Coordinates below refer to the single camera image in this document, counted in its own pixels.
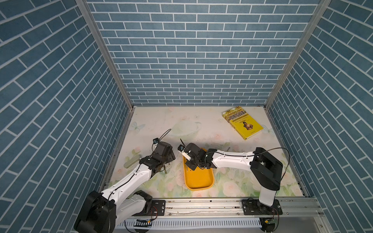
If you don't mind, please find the yellow plastic storage tray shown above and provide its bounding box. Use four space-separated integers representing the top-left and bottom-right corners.
182 152 215 191

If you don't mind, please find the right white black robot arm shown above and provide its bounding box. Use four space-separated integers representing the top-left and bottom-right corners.
178 143 283 207

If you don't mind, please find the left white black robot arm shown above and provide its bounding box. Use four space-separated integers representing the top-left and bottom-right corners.
73 142 175 233

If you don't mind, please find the yellow paperback book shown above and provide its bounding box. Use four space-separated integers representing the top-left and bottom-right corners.
222 106 263 140

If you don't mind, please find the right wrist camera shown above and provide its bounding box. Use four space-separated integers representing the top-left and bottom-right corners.
178 144 191 161

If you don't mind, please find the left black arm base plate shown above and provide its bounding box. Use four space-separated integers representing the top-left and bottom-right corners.
134 200 166 217

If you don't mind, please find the aluminium mounting rail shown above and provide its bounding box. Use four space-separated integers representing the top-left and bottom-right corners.
113 196 321 219

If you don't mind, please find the white slotted cable duct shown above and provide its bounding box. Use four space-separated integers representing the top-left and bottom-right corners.
116 217 262 230

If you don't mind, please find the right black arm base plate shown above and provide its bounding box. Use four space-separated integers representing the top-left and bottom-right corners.
241 198 283 216

